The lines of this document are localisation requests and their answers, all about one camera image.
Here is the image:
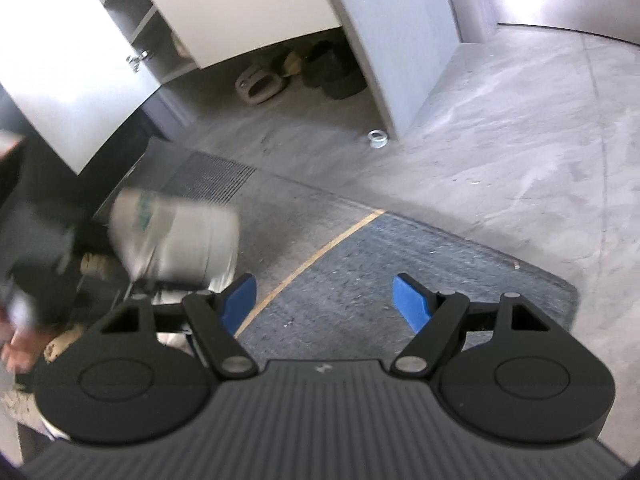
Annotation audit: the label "cream nike sneaker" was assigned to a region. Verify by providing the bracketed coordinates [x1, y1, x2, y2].
[108, 188, 240, 292]

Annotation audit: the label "dark shoes under cabinet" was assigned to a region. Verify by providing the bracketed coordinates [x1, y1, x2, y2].
[271, 38, 368, 101]

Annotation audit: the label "person left hand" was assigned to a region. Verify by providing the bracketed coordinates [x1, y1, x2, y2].
[1, 308, 58, 374]

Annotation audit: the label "grey striped door mat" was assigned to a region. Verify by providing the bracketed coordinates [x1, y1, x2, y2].
[106, 139, 384, 334]

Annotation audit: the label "white cabinet door left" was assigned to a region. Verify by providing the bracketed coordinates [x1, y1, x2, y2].
[1, 0, 160, 174]

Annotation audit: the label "white cabinet door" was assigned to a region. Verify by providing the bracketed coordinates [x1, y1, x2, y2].
[152, 0, 341, 68]
[1, 0, 160, 174]

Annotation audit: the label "beige slide sandal under cabinet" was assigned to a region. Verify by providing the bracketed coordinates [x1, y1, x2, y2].
[234, 64, 285, 106]

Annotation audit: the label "shoe cabinet shelves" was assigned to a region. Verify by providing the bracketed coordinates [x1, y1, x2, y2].
[100, 0, 198, 84]

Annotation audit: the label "white cabinet door right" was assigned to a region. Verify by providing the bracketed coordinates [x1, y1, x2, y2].
[152, 0, 341, 68]

